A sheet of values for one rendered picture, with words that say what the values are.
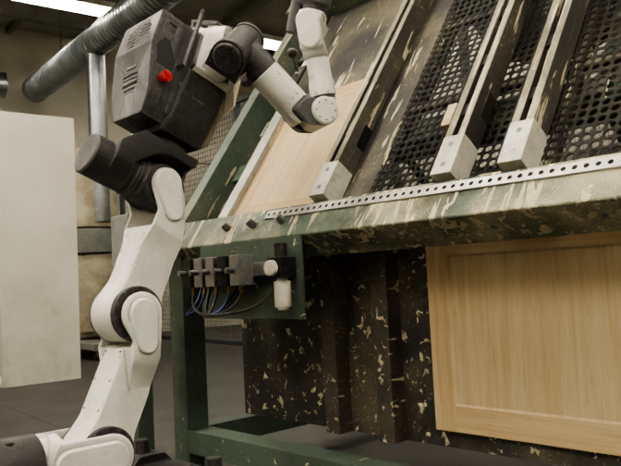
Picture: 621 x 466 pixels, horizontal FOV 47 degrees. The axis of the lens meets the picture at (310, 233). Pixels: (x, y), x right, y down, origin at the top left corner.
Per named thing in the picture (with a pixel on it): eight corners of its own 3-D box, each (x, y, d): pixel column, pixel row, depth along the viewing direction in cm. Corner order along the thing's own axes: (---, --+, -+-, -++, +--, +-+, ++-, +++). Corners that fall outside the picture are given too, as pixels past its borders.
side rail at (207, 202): (196, 241, 268) (175, 224, 262) (308, 40, 318) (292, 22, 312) (205, 239, 264) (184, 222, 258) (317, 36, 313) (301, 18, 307)
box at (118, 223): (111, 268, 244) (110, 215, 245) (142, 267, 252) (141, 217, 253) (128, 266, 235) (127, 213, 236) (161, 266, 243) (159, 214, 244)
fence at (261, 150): (225, 226, 247) (216, 219, 245) (326, 38, 290) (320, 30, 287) (234, 225, 243) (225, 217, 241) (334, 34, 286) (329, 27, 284)
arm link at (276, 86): (318, 139, 191) (261, 76, 186) (299, 148, 203) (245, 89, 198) (344, 111, 195) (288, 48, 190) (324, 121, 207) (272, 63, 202)
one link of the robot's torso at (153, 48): (140, 102, 174) (183, -16, 186) (78, 128, 199) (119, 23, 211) (232, 157, 192) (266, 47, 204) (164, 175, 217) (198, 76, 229)
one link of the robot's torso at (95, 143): (90, 168, 175) (113, 106, 181) (66, 176, 184) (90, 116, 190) (180, 214, 192) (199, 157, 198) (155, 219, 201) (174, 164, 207)
